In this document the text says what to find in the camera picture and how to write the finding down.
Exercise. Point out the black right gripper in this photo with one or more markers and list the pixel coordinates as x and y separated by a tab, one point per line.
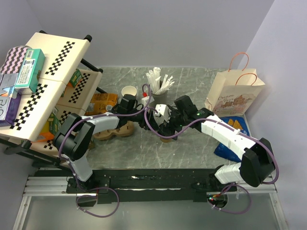
174	112

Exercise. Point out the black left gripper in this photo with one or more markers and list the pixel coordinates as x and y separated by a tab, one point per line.
151	120

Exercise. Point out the cardboard cup carrier tray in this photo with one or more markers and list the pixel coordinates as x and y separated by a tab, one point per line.
124	131

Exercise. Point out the paper coffee cup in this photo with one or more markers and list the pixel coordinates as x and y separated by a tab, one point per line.
129	90
167	139

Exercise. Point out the brown paper takeout bag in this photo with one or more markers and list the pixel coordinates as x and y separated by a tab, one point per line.
233	91

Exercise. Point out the black coffee cup lid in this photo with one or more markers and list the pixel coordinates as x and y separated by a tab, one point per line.
166	130

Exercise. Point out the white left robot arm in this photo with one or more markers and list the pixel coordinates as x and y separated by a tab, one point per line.
73	137

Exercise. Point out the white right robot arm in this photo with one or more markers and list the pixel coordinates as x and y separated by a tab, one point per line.
255	156

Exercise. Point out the grey straw holder cup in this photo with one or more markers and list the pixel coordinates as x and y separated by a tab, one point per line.
158	99

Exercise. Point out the orange snack bag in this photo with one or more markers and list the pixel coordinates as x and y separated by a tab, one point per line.
101	103

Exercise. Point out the green box middle shelf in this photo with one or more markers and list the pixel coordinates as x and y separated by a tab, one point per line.
75	79

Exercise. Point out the cream checkered shelf rack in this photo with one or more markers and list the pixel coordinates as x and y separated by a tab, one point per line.
63	56

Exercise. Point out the green orange box lower shelf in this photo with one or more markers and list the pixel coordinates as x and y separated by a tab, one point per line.
50	129

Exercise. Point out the teal cardboard box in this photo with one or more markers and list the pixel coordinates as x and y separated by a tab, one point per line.
30	71

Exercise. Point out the purple product box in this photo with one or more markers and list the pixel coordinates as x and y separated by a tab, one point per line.
8	109

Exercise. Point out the silver grey small box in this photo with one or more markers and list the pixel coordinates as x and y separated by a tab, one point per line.
7	85

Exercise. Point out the pink wavy patterned can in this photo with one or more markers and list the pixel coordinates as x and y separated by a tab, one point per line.
14	60

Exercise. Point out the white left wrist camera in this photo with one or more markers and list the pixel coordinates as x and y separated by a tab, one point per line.
146	99

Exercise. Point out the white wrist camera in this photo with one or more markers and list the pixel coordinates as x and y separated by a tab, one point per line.
162	110
146	99

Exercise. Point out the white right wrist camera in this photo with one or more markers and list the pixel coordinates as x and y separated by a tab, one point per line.
162	110

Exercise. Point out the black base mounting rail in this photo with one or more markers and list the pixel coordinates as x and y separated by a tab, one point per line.
145	185

